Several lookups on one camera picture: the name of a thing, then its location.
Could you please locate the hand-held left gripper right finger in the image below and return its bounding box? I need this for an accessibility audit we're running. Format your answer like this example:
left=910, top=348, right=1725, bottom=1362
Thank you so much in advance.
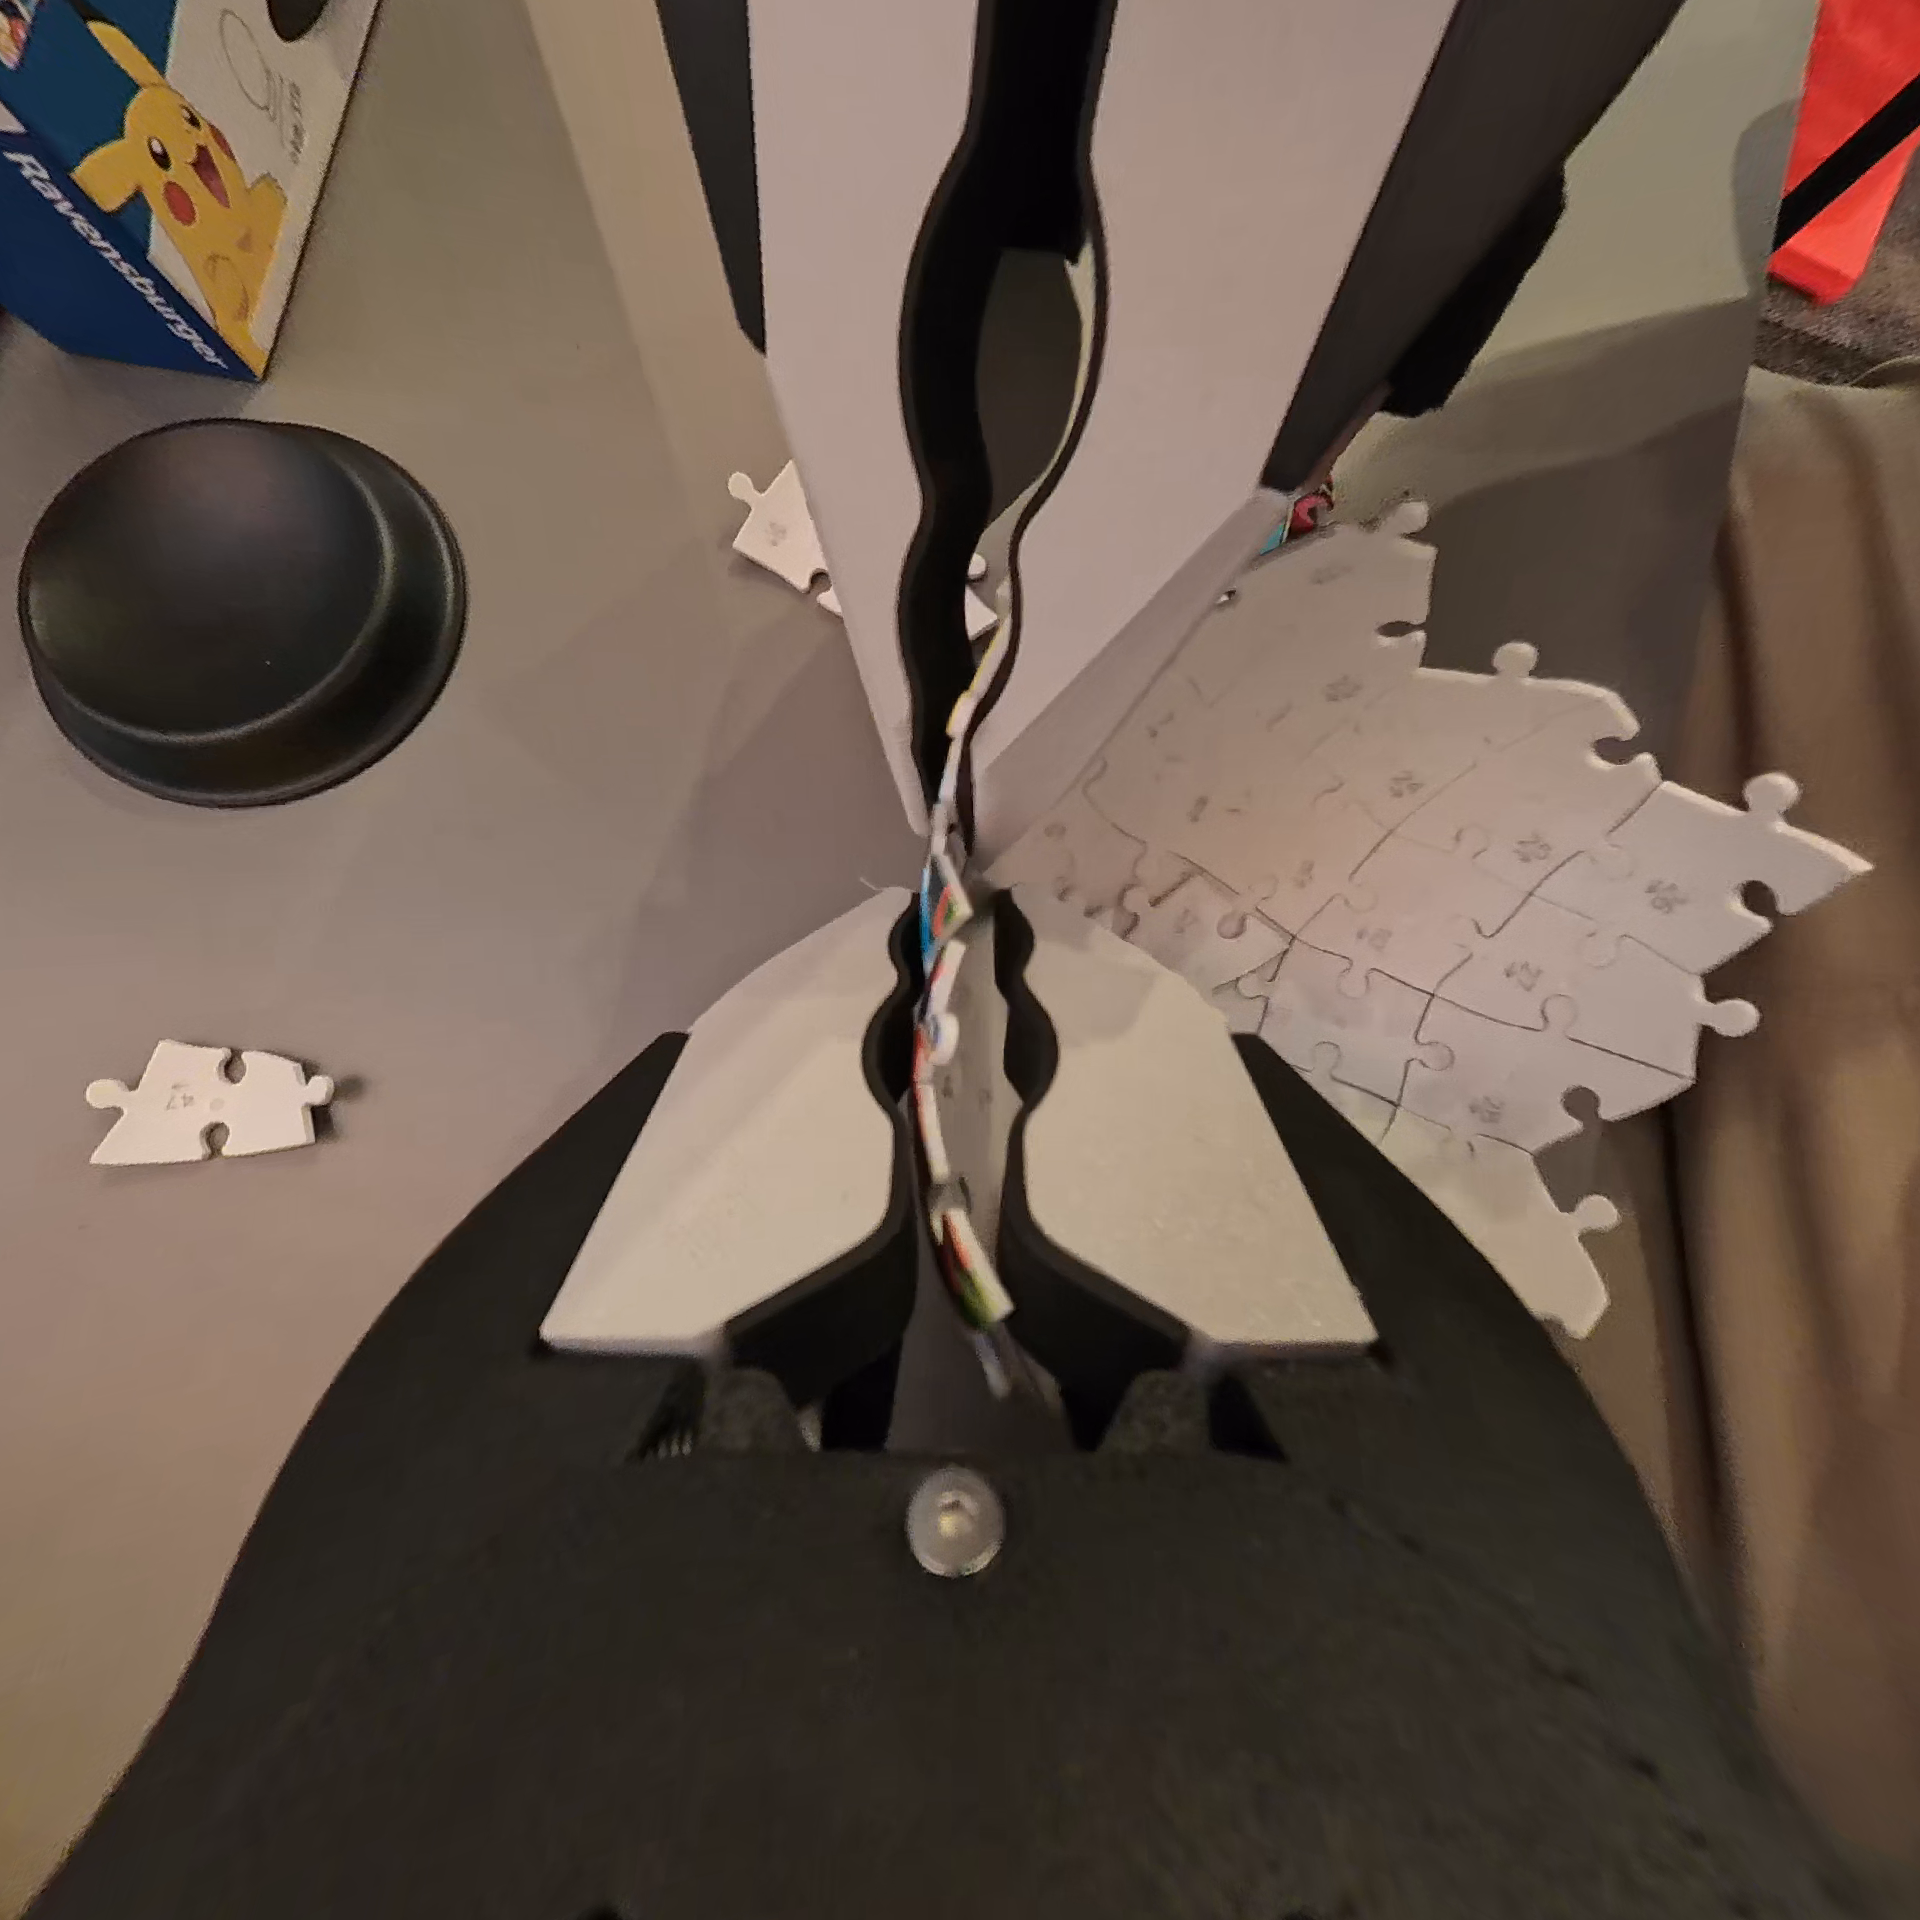
left=992, top=889, right=1377, bottom=1454

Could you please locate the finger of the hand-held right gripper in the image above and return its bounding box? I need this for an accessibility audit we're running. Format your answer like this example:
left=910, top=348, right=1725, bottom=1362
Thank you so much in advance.
left=957, top=0, right=1461, bottom=854
left=742, top=0, right=984, bottom=836

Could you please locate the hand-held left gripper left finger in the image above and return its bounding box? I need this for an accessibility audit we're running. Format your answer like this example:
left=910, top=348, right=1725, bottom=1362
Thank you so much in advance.
left=540, top=892, right=921, bottom=1420

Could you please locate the colourful puzzle ball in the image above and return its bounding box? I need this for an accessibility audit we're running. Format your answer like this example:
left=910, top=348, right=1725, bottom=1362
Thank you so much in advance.
left=908, top=480, right=1874, bottom=1402

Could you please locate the white-backed puzzle piece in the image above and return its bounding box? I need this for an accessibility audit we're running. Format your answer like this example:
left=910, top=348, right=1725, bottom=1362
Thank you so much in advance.
left=84, top=1038, right=336, bottom=1167
left=727, top=458, right=1002, bottom=645

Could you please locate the blue puzzle box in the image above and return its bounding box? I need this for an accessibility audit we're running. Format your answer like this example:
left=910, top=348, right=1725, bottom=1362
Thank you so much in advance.
left=0, top=0, right=380, bottom=378

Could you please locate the orange flat object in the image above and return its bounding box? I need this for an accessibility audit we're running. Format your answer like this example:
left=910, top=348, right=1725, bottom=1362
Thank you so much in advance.
left=1766, top=0, right=1920, bottom=301

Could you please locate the black round stand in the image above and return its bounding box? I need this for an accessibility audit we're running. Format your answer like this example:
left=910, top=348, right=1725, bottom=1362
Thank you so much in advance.
left=17, top=417, right=469, bottom=808

